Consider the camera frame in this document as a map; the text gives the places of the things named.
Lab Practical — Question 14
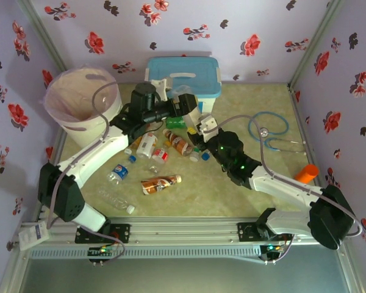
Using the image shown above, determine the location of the aluminium frame rail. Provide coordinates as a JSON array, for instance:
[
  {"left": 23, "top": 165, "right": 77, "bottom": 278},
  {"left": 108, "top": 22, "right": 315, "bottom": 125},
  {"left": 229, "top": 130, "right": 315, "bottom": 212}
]
[{"left": 20, "top": 216, "right": 351, "bottom": 245}]

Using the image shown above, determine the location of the left black mount plate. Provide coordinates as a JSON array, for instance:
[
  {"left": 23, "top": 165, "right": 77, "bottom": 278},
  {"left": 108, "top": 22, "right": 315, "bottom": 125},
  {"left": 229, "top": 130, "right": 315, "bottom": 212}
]
[{"left": 75, "top": 223, "right": 131, "bottom": 244}]

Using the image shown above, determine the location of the right black mount plate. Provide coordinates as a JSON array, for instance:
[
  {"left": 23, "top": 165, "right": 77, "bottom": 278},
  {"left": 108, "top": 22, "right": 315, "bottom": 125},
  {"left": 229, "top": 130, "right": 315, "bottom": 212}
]
[{"left": 237, "top": 222, "right": 265, "bottom": 244}]

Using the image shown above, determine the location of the blue stethoscope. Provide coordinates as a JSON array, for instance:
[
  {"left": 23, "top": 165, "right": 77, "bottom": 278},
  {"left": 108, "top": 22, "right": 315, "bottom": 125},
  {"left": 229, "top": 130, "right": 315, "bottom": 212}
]
[{"left": 248, "top": 111, "right": 308, "bottom": 156}]

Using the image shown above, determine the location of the aluminium corner post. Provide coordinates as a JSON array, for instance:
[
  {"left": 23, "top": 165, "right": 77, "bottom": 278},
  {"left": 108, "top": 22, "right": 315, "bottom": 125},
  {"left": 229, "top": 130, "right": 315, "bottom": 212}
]
[
  {"left": 16, "top": 0, "right": 67, "bottom": 71},
  {"left": 288, "top": 0, "right": 345, "bottom": 89}
]

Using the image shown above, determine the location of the black mount plate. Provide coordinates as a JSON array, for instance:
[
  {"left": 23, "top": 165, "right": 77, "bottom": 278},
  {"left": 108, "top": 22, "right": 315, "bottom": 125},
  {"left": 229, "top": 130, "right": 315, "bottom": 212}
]
[
  {"left": 75, "top": 223, "right": 131, "bottom": 244},
  {"left": 237, "top": 222, "right": 265, "bottom": 244}
]

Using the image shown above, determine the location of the white blue paper card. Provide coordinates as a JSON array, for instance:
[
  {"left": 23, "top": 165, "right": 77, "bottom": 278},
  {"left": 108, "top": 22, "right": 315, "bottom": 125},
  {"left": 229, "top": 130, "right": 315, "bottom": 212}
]
[{"left": 18, "top": 221, "right": 52, "bottom": 251}]

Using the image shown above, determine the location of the left arm grey cable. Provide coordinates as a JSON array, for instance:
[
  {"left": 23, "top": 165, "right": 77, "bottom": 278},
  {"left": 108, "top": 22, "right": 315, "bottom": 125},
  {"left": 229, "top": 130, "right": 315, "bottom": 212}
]
[{"left": 45, "top": 81, "right": 126, "bottom": 264}]

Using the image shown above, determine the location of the white storage box blue lid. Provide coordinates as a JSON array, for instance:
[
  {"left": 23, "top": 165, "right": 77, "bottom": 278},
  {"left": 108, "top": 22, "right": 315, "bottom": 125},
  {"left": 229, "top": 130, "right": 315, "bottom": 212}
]
[{"left": 145, "top": 56, "right": 223, "bottom": 117}]

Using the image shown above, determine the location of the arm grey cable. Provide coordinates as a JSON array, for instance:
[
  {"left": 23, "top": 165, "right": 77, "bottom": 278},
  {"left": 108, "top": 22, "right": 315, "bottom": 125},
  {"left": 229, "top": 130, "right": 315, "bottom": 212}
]
[
  {"left": 216, "top": 115, "right": 363, "bottom": 265},
  {"left": 45, "top": 81, "right": 126, "bottom": 264}
]

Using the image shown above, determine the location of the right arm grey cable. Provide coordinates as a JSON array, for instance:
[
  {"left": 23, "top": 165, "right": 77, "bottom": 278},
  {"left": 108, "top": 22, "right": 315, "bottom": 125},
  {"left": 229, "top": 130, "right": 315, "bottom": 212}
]
[{"left": 216, "top": 115, "right": 363, "bottom": 265}]

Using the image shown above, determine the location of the brown coffee drink bottle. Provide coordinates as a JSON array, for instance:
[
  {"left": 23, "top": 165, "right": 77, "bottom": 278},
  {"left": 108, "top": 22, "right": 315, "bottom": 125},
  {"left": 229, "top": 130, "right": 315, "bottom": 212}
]
[
  {"left": 140, "top": 174, "right": 183, "bottom": 197},
  {"left": 162, "top": 129, "right": 194, "bottom": 157}
]

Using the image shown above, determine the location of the orange plastic cylinder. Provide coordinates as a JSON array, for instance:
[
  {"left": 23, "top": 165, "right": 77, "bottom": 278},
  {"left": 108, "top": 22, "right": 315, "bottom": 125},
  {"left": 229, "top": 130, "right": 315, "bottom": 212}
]
[{"left": 293, "top": 164, "right": 320, "bottom": 184}]

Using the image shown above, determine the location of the crushed clear bottle white cap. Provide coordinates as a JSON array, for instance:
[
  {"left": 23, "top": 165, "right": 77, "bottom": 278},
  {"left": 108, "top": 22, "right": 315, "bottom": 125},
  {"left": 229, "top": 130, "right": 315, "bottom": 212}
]
[{"left": 96, "top": 187, "right": 136, "bottom": 214}]

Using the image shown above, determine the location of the clear bottle white V label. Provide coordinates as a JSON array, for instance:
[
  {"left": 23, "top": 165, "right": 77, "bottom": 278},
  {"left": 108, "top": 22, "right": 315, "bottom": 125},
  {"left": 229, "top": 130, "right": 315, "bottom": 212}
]
[{"left": 135, "top": 129, "right": 159, "bottom": 159}]

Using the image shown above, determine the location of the grey slotted cable duct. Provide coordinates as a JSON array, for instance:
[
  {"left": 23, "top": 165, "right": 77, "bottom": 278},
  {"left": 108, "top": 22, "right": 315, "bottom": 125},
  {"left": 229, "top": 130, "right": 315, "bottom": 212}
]
[{"left": 29, "top": 244, "right": 293, "bottom": 260}]

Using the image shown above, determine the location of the right circuit board with LEDs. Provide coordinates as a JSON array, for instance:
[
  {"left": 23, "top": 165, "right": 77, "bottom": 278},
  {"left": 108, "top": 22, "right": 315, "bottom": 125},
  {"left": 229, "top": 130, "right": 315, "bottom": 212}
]
[{"left": 260, "top": 243, "right": 287, "bottom": 265}]

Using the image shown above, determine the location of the green soda bottle yellow cap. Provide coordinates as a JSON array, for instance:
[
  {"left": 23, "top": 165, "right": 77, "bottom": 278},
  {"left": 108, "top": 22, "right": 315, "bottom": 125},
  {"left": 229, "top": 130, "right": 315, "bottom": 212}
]
[{"left": 165, "top": 117, "right": 188, "bottom": 129}]

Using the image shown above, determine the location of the clear Pepsi bottle blue cap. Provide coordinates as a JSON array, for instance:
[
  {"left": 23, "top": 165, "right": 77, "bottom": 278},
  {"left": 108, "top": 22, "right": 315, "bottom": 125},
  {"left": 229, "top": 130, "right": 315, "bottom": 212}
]
[{"left": 106, "top": 154, "right": 137, "bottom": 186}]

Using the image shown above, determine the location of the amber tea bottle red label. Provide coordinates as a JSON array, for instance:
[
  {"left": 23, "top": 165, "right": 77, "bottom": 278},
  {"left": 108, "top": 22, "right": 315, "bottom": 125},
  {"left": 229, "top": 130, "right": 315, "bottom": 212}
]
[{"left": 123, "top": 134, "right": 144, "bottom": 155}]

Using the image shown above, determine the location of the clear plastic bin liner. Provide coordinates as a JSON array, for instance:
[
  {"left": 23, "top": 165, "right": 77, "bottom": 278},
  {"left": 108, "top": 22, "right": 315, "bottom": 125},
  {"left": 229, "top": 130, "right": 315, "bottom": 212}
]
[{"left": 43, "top": 63, "right": 120, "bottom": 123}]

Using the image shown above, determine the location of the left circuit board with LEDs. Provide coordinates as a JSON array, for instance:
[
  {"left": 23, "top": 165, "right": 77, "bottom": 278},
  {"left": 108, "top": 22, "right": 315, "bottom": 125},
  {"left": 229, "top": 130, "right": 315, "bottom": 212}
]
[{"left": 87, "top": 245, "right": 116, "bottom": 266}]

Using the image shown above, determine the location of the circuit board with leds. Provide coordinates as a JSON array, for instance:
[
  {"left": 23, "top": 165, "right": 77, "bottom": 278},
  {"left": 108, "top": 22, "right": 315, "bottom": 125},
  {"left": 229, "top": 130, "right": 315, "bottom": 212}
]
[
  {"left": 260, "top": 243, "right": 287, "bottom": 265},
  {"left": 87, "top": 245, "right": 116, "bottom": 266}
]

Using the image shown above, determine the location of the white round waste bin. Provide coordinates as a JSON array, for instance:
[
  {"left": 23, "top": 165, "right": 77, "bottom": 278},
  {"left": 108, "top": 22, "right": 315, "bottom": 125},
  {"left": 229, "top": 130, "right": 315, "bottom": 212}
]
[{"left": 44, "top": 63, "right": 124, "bottom": 150}]

